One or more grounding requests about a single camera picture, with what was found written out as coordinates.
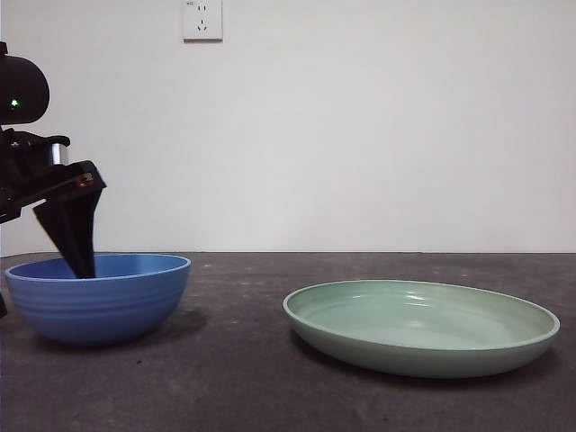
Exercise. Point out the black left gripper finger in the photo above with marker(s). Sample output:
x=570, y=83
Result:
x=87, y=216
x=63, y=234

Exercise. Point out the blue ribbed bowl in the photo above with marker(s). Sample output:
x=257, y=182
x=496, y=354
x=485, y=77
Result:
x=108, y=310

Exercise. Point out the green round plate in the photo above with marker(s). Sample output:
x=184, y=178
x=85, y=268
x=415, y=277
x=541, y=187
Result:
x=405, y=324

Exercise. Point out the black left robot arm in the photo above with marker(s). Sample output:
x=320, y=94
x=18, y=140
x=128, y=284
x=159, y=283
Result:
x=22, y=76

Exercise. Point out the white wall socket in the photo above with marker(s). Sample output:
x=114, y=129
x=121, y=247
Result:
x=202, y=32

